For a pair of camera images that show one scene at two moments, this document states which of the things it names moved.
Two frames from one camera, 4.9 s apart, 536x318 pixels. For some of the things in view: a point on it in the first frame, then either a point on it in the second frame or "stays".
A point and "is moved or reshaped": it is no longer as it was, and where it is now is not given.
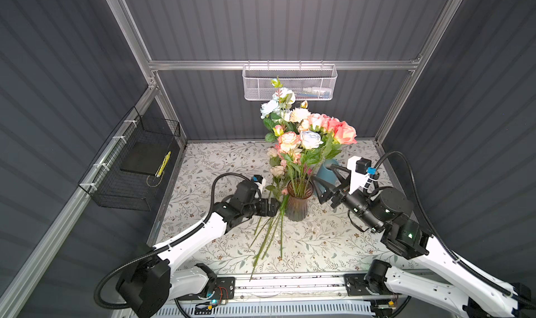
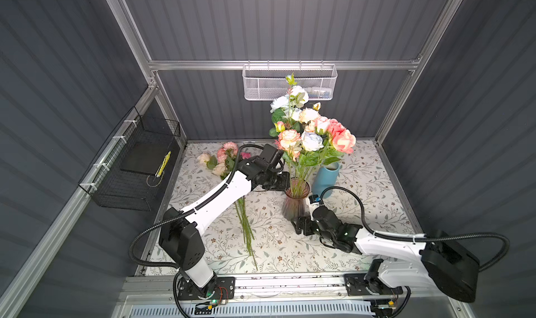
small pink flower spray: [278, 167] -> [222, 162]
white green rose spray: [276, 116] is moved or reshaped
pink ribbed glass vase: [299, 190] stays
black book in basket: [144, 157] stays
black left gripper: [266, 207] -> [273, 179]
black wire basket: [125, 169] stays
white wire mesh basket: [308, 82] stays
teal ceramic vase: [326, 174] stays
